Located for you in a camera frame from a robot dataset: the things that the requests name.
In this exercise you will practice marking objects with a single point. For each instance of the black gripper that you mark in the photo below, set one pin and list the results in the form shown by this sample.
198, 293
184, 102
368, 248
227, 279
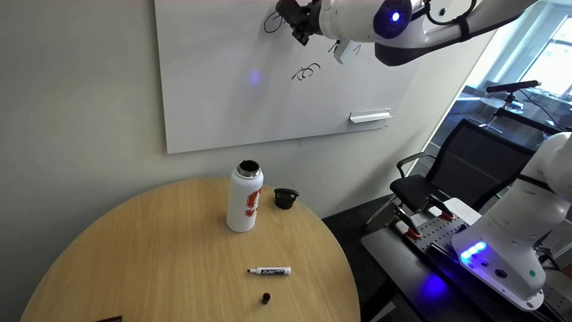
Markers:
307, 16

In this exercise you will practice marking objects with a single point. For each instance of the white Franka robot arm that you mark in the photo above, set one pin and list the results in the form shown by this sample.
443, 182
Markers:
452, 28

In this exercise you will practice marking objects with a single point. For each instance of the white board marker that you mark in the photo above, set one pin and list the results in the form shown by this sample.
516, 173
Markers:
270, 270

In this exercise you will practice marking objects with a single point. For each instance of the whiteboard marker tray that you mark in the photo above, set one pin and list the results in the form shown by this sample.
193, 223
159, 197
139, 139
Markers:
370, 116

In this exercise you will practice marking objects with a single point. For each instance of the black bottle lid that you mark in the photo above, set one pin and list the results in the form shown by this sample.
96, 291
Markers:
286, 197

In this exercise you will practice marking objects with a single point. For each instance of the white water bottle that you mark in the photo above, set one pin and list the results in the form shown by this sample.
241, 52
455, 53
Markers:
243, 198

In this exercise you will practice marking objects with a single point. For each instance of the black office chair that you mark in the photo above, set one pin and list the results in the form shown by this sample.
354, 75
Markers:
470, 161

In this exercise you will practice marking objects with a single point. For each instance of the red clamp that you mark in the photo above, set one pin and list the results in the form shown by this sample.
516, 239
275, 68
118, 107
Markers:
438, 207
411, 229

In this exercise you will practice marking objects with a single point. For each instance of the white perforated mounting plate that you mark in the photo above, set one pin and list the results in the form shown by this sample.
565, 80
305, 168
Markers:
443, 229

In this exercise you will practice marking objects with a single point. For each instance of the round wooden table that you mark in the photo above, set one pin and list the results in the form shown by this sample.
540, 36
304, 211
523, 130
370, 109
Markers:
178, 256

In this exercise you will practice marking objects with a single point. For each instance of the black robot platform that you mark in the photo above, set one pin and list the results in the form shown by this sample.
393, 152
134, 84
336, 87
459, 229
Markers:
404, 273

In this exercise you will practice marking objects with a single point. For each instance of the black marker cap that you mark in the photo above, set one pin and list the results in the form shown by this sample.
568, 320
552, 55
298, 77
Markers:
264, 297

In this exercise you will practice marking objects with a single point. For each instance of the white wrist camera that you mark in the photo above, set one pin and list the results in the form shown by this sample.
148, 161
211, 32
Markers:
341, 50

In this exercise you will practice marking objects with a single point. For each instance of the white wall whiteboard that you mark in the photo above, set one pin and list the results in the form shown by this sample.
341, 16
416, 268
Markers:
237, 89

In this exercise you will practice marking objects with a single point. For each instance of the black camera on stand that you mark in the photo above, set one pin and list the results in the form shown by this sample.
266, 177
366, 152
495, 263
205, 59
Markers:
511, 86

